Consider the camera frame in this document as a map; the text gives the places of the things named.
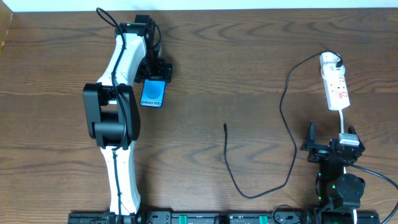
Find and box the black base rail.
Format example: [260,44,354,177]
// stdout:
[67,210,381,224]

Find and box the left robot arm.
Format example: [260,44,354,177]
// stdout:
[83,8,172,223]

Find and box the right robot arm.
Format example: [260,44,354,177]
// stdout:
[300,122,366,223]

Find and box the blue Galaxy smartphone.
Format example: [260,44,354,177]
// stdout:
[140,80,166,108]

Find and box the white power strip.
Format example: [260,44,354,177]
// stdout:
[322,72,350,111]

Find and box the black USB charging cable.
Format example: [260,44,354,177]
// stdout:
[223,50,344,200]

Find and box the brown cardboard box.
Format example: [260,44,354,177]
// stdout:
[0,0,14,52]

